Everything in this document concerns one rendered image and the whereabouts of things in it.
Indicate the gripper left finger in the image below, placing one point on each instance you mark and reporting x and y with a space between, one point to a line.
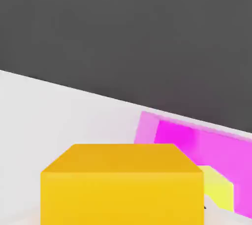
23 219

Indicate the small orange cube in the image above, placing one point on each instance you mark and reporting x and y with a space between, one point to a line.
122 195

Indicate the small yellow cube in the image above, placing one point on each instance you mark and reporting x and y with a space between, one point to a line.
218 187

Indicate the large magenta box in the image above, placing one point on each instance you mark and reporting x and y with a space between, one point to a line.
218 150

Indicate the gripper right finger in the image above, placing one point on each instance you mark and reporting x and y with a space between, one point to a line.
218 216

